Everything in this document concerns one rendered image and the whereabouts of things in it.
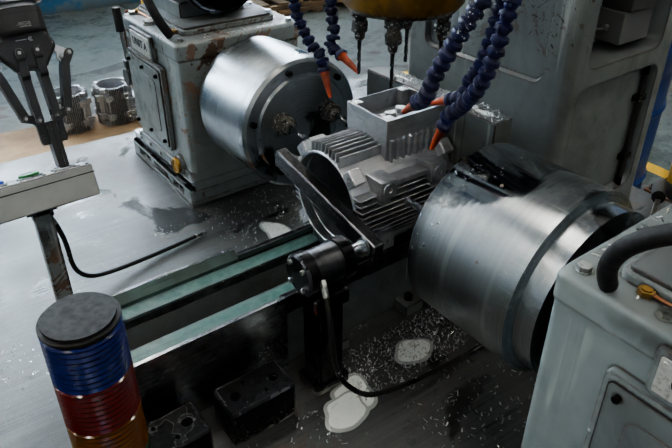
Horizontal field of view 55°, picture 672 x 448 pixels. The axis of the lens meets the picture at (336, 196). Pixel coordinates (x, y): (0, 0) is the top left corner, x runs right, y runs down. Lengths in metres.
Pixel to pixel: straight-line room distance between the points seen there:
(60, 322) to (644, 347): 0.48
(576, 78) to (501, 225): 0.36
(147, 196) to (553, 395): 1.02
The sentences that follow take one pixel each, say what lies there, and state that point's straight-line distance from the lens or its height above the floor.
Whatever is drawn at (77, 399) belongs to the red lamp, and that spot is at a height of 1.16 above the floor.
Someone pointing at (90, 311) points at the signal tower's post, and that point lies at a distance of 0.52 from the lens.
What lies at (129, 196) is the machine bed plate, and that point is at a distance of 1.52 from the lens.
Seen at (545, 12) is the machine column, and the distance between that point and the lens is 1.06.
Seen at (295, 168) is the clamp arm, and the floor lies 1.06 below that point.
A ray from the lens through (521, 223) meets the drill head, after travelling 0.76.
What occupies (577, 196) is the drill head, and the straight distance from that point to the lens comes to 0.78.
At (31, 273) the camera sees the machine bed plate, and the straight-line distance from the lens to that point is 1.34.
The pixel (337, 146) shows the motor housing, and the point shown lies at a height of 1.11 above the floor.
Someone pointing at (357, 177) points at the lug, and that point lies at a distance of 0.94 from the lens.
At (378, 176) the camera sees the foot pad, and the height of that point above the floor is 1.08.
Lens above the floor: 1.54
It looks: 31 degrees down
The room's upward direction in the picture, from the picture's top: straight up
